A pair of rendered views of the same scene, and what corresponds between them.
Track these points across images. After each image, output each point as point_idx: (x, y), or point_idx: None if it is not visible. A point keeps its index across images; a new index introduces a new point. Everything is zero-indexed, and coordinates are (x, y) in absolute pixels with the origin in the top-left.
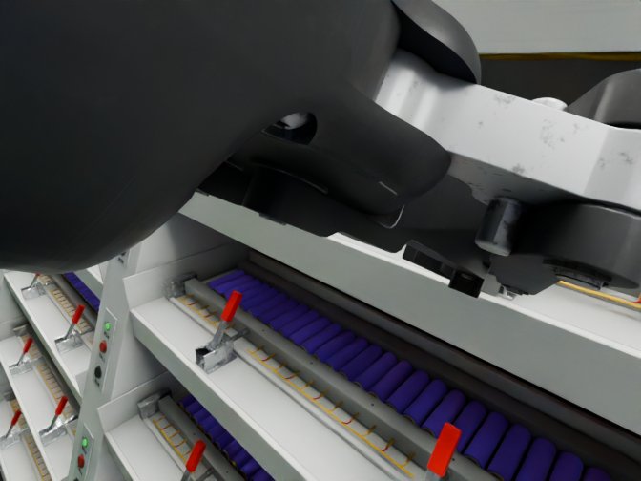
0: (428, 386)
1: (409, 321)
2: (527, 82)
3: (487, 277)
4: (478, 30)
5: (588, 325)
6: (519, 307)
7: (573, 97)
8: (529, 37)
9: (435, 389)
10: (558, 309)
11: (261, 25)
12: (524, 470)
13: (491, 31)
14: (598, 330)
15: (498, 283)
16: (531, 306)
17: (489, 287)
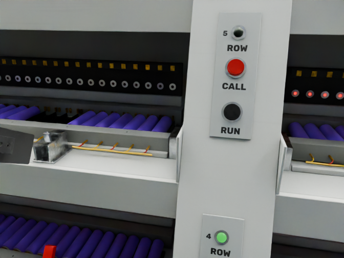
0: (56, 230)
1: (8, 193)
2: (79, 38)
3: (8, 155)
4: (7, 16)
5: (87, 166)
6: (56, 166)
7: (103, 46)
8: (34, 22)
9: (59, 231)
10: (77, 162)
11: None
12: (107, 254)
13: (15, 17)
14: (91, 167)
15: (26, 157)
16: (63, 164)
17: (16, 160)
